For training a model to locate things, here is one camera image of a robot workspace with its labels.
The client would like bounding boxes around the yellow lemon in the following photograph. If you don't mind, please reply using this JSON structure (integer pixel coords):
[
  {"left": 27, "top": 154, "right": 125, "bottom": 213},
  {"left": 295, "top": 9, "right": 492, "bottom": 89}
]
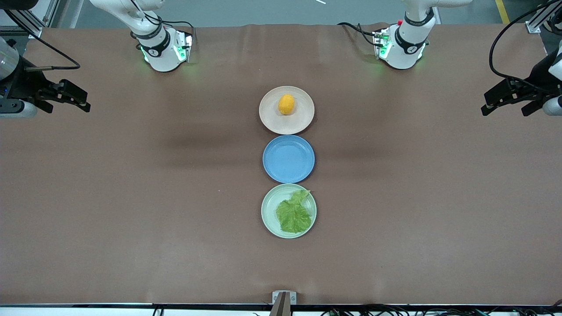
[{"left": 278, "top": 94, "right": 295, "bottom": 115}]

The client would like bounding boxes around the green lettuce leaf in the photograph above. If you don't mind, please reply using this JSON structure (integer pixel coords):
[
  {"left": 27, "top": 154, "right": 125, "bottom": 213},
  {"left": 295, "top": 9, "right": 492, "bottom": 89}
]
[{"left": 276, "top": 190, "right": 313, "bottom": 234}]

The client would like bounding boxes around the brown table cover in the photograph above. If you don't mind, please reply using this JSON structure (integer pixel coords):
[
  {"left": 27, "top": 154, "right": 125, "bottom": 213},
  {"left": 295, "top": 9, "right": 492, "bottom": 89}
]
[{"left": 0, "top": 22, "right": 562, "bottom": 305}]

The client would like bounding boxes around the beige round plate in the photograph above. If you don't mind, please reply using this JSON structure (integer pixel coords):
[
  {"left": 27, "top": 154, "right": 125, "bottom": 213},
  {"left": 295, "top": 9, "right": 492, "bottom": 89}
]
[{"left": 259, "top": 86, "right": 315, "bottom": 135}]

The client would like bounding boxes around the blue round plate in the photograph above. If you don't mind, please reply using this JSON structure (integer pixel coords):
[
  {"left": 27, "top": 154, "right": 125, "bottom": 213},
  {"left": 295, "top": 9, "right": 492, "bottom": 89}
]
[{"left": 263, "top": 135, "right": 316, "bottom": 184}]

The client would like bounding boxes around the light green round plate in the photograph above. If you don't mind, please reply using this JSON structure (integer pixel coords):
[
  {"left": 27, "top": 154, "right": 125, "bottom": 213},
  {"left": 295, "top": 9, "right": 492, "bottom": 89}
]
[{"left": 261, "top": 183, "right": 317, "bottom": 239}]

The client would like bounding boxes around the aluminium frame profile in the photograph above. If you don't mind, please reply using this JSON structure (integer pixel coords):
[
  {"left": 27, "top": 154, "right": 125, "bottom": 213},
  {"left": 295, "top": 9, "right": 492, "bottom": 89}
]
[
  {"left": 0, "top": 0, "right": 61, "bottom": 39},
  {"left": 525, "top": 0, "right": 562, "bottom": 34}
]

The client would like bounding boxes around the black left base cable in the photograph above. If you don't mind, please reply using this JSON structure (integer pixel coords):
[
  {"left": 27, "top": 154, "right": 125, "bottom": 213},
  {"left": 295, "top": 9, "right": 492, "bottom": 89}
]
[{"left": 337, "top": 22, "right": 385, "bottom": 47}]

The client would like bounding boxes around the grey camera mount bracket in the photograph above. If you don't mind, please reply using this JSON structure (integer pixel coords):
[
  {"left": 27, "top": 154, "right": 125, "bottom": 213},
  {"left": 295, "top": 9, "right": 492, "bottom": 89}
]
[{"left": 269, "top": 291, "right": 297, "bottom": 316}]

